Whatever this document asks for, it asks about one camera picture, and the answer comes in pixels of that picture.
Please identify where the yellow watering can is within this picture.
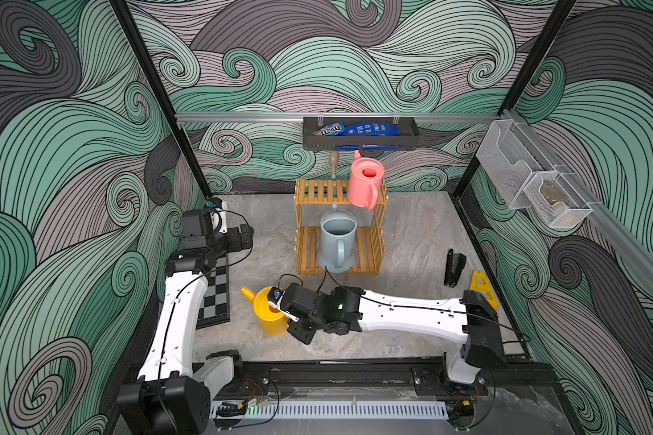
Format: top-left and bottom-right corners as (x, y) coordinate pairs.
(241, 286), (288, 336)

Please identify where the light blue watering can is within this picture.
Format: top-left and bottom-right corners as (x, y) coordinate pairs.
(317, 203), (358, 274)

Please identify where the wooden two-tier shelf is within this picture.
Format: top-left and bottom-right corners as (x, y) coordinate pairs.
(293, 179), (389, 275)

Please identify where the pink watering can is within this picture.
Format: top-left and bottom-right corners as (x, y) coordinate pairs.
(348, 150), (385, 210)

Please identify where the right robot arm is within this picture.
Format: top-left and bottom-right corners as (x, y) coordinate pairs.
(268, 283), (507, 384)

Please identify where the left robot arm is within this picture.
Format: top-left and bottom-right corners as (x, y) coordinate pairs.
(117, 224), (253, 434)

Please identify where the black and white checkerboard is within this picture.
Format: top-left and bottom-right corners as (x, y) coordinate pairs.
(196, 256), (230, 329)

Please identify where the black stapler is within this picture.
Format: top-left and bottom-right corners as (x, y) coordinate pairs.
(444, 248), (467, 287)

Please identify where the M&M candy bag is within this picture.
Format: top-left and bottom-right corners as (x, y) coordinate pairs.
(311, 123), (345, 136)

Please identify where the yellow triangular stand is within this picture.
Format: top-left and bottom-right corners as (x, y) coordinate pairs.
(469, 270), (500, 310)

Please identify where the blue snack bag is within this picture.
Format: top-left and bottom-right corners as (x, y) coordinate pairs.
(341, 123), (400, 137)

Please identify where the small clear plastic bin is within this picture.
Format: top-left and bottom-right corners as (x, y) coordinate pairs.
(523, 170), (592, 230)

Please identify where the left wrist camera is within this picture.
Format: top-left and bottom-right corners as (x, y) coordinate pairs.
(204, 197), (227, 231)

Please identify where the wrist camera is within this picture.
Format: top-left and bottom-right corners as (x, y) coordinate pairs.
(267, 286), (299, 322)
(204, 197), (227, 231)

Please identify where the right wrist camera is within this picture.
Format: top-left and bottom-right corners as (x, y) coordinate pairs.
(267, 286), (299, 322)

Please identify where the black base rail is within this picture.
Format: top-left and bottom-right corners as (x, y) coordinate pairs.
(219, 356), (558, 399)

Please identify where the white slotted cable duct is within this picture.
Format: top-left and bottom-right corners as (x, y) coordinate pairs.
(239, 400), (449, 421)

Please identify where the black wall basket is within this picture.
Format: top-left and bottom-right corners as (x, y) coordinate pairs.
(302, 116), (421, 150)

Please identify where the aluminium wall rail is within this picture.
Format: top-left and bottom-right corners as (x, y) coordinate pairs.
(176, 111), (500, 124)

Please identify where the clear plastic wall bin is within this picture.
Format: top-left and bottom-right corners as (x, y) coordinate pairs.
(476, 119), (542, 210)

